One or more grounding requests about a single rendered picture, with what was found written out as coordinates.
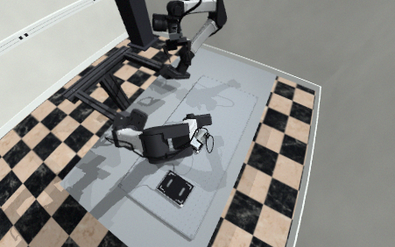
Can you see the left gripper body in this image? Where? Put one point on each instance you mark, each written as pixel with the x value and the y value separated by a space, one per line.
pixel 172 45

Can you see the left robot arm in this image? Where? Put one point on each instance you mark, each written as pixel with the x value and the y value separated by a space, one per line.
pixel 216 19

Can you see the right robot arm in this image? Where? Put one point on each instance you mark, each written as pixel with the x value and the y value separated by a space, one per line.
pixel 155 139

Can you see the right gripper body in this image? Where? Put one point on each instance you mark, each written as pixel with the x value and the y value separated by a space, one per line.
pixel 201 136

